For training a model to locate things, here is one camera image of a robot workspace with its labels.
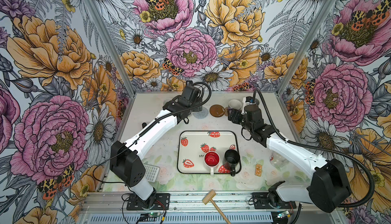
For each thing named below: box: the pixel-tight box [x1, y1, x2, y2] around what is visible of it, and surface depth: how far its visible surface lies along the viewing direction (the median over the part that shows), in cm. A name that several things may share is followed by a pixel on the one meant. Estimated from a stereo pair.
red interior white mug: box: [204, 150, 221, 176], surface depth 83 cm
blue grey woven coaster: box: [192, 106, 209, 120], surface depth 111 cm
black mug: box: [224, 149, 240, 177], surface depth 83 cm
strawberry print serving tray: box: [177, 130, 242, 174], surface depth 95 cm
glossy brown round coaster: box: [209, 104, 226, 118], surface depth 114 cm
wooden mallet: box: [202, 189, 232, 224], surface depth 76 cm
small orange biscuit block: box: [254, 163, 263, 178], surface depth 85 cm
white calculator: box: [143, 163, 160, 183], surface depth 84 cm
